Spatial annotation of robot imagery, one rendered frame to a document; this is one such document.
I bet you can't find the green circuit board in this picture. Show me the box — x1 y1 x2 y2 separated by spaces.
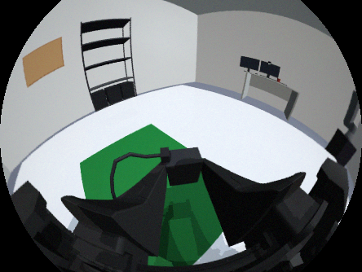
80 123 223 267

